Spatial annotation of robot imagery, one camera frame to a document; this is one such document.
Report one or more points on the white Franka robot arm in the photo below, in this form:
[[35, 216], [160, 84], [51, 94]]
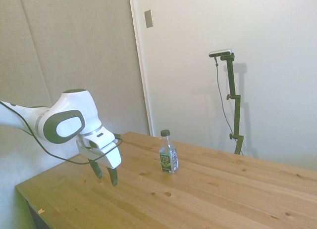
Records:
[[71, 107]]

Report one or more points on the grey wall switch plate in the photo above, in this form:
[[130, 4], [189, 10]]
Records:
[[148, 18]]

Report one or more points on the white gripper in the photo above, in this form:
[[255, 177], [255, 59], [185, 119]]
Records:
[[109, 157]]

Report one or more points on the clear plastic bottle green label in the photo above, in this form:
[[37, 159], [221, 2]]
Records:
[[169, 154]]

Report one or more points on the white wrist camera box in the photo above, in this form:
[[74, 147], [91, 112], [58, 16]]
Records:
[[99, 140]]

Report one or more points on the white door frame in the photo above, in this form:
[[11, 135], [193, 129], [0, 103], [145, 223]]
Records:
[[141, 63]]

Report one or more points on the silver camera on stand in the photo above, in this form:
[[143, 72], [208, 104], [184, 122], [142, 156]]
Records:
[[220, 53]]

